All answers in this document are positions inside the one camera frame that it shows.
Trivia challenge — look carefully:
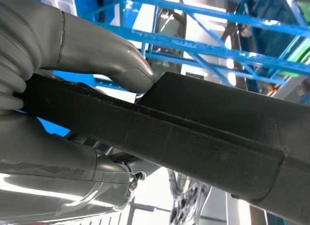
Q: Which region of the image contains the blue metal shelf rack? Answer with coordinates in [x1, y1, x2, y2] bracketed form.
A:
[25, 0, 310, 139]

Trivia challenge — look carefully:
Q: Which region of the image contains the white car body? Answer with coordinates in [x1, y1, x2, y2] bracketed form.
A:
[167, 170, 212, 225]

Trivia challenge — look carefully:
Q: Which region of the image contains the green plastic crate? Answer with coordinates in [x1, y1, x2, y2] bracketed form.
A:
[278, 37, 310, 78]
[296, 0, 310, 16]

